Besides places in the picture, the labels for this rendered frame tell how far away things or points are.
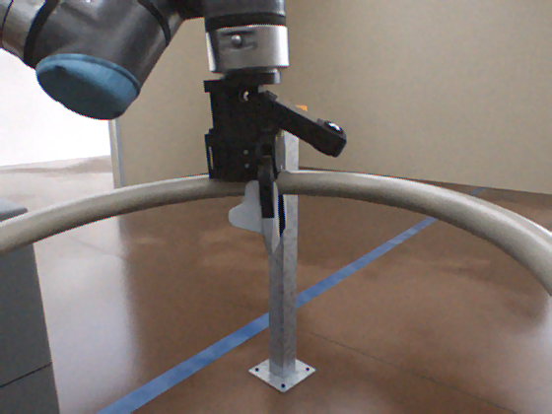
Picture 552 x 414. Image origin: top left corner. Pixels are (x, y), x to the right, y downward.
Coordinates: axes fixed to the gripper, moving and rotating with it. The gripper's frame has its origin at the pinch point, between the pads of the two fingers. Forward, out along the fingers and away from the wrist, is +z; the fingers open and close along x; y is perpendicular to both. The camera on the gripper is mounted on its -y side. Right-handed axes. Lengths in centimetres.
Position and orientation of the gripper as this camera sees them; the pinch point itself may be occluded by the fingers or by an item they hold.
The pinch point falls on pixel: (279, 237)
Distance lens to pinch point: 54.0
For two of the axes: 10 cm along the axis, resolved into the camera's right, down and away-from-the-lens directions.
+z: 0.7, 9.5, 3.0
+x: -1.7, 3.1, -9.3
